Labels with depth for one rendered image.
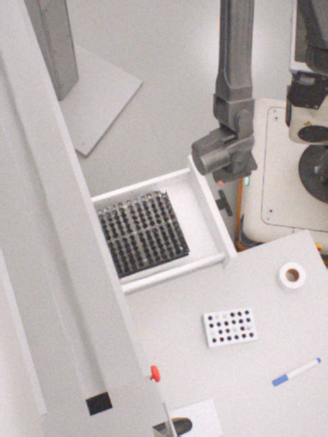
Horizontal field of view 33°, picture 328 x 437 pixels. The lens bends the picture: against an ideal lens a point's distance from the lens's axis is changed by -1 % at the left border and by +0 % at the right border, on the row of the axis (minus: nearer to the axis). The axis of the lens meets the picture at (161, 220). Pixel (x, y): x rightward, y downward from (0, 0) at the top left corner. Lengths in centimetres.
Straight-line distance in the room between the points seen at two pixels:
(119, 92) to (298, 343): 150
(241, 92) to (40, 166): 89
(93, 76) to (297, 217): 113
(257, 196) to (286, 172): 16
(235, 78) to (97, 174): 141
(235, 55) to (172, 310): 69
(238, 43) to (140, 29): 176
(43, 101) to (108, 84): 235
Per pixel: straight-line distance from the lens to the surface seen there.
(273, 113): 228
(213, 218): 135
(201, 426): 142
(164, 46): 275
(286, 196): 213
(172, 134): 249
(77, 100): 254
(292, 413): 148
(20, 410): 22
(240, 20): 106
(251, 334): 145
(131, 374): 19
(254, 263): 151
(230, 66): 107
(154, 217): 137
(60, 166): 22
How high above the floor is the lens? 218
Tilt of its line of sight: 70 degrees down
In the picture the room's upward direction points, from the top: 8 degrees clockwise
